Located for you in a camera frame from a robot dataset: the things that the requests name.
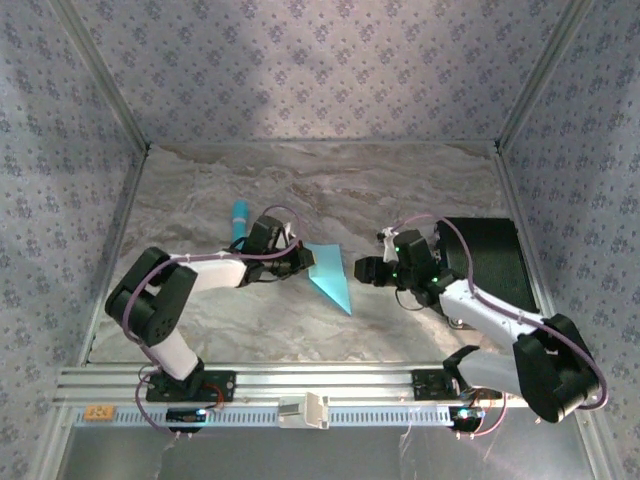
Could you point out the light blue paper sheet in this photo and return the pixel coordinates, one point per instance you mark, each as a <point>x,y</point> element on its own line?
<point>330,270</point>

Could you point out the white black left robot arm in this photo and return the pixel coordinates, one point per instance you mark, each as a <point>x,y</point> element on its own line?
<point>215,270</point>

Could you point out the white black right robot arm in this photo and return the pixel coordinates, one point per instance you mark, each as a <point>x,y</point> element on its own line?
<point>480,310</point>

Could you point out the teal marker pen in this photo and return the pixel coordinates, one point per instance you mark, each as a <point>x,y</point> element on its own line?
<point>240,215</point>

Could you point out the black tray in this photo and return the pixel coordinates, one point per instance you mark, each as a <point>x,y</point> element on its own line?
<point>495,250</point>

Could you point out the black right controller board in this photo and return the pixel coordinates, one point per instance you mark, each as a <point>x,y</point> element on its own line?
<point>465,415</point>

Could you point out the black controller board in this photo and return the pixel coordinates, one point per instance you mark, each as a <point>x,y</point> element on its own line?
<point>185,415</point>
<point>465,415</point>

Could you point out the black left controller board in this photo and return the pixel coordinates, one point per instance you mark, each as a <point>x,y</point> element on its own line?
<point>185,415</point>

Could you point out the orange tag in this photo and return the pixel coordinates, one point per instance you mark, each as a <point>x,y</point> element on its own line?
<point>99,412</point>

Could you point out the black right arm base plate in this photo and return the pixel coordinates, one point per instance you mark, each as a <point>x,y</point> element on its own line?
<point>430,385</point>

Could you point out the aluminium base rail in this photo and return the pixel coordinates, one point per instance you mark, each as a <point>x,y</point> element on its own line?
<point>325,380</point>

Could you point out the aluminium side rail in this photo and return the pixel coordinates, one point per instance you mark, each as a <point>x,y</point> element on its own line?
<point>515,200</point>
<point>116,250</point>

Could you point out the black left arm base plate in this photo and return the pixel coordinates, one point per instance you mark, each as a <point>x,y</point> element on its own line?
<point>222,387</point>

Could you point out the white plastic bracket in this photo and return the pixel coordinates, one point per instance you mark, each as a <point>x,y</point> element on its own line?
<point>310,410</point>

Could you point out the aluminium corner post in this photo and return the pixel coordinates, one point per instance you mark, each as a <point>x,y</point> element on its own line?
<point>107,75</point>
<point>540,75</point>

